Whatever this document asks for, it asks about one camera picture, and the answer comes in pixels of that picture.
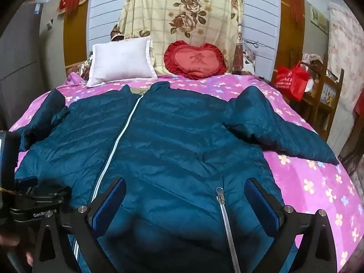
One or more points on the small wall picture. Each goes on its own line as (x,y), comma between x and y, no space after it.
(318,17)

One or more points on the red shopping bag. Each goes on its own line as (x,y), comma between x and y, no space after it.
(291,81)

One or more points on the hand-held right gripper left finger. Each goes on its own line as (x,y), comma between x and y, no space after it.
(109,203)

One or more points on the teal puffer jacket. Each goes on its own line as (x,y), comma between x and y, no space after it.
(170,136)

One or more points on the pink floral bed sheet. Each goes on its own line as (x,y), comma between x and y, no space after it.
(312,182)

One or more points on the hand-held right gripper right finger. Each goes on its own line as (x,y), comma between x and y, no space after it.
(261,204)

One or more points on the white pillow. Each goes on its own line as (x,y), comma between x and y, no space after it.
(119,61)

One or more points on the yellow floral checked blanket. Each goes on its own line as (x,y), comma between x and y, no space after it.
(159,2)

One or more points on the red hanging cloth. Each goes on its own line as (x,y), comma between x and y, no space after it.
(359,108)

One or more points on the wooden shelf rack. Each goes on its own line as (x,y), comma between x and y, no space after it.
(321,99)

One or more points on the red heart cushion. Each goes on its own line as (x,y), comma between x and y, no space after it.
(194,59)

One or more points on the person's left hand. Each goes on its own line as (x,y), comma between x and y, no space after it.
(8,237)

